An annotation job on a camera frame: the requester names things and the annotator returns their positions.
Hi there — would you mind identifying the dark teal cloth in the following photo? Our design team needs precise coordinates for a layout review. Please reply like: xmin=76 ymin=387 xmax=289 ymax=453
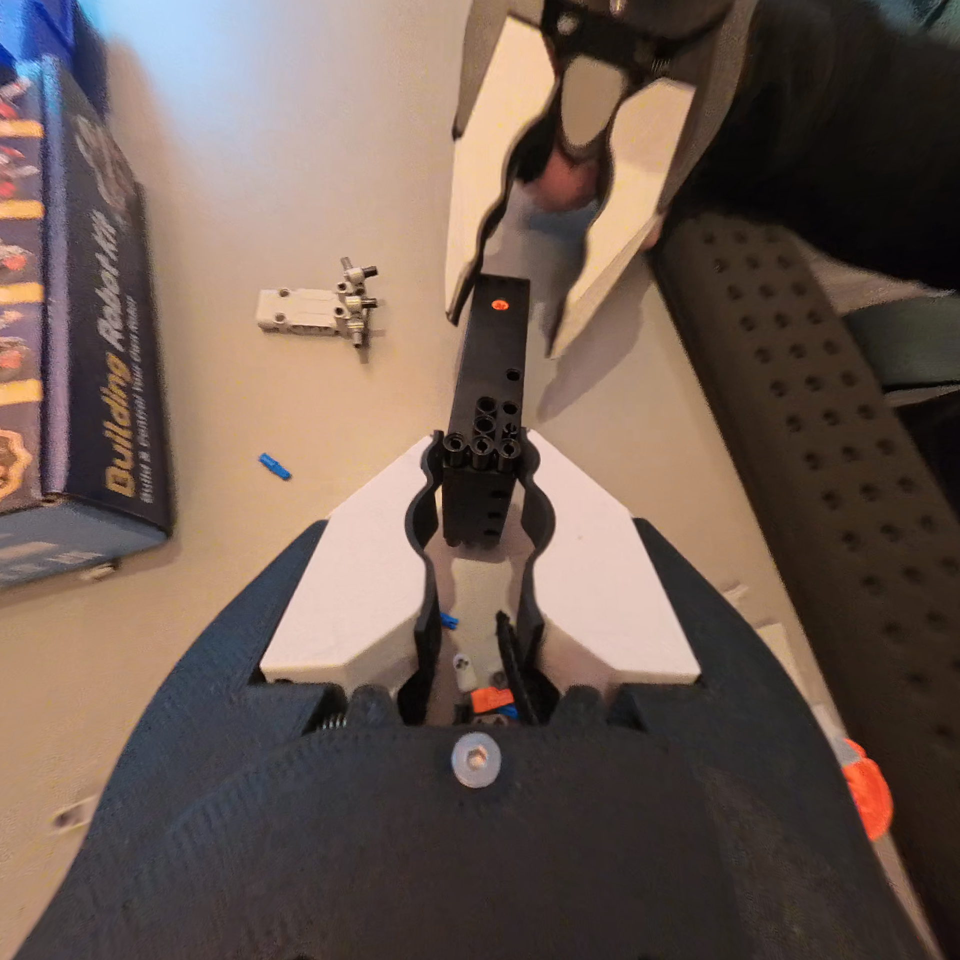
xmin=813 ymin=255 xmax=960 ymax=410

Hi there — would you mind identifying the pile of building pieces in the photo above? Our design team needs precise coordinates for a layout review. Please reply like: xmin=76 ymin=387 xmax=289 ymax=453
xmin=438 ymin=581 xmax=895 ymax=843

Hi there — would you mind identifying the person's right hand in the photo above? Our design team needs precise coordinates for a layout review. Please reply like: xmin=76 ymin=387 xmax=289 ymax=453
xmin=534 ymin=142 xmax=605 ymax=219

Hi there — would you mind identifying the grey beam and connector assembly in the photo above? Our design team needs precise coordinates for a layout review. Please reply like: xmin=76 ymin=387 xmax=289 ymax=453
xmin=255 ymin=255 xmax=380 ymax=366

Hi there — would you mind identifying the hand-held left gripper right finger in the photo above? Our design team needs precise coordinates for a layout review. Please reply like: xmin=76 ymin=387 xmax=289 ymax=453
xmin=517 ymin=429 xmax=704 ymax=687

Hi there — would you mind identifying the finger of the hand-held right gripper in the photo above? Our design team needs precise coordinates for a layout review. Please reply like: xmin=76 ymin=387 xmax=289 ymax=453
xmin=445 ymin=15 xmax=564 ymax=325
xmin=546 ymin=78 xmax=697 ymax=360

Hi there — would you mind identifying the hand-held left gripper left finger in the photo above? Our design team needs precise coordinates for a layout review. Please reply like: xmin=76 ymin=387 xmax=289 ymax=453
xmin=257 ymin=429 xmax=445 ymax=684

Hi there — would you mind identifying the blue robot kit box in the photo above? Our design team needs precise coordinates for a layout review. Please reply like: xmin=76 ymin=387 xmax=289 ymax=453
xmin=0 ymin=56 xmax=175 ymax=590

